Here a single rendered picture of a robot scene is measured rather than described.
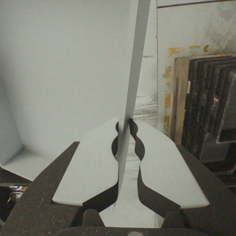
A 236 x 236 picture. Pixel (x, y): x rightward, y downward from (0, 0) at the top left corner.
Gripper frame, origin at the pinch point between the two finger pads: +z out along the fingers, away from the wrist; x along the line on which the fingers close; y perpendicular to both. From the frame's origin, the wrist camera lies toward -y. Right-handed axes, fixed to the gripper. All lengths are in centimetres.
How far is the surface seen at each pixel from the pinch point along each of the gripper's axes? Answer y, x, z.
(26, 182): 31.5, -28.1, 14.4
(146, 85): 7.1, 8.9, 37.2
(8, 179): 32, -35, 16
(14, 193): 49, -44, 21
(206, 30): -18, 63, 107
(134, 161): 44, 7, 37
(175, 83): 23, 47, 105
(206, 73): 7, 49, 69
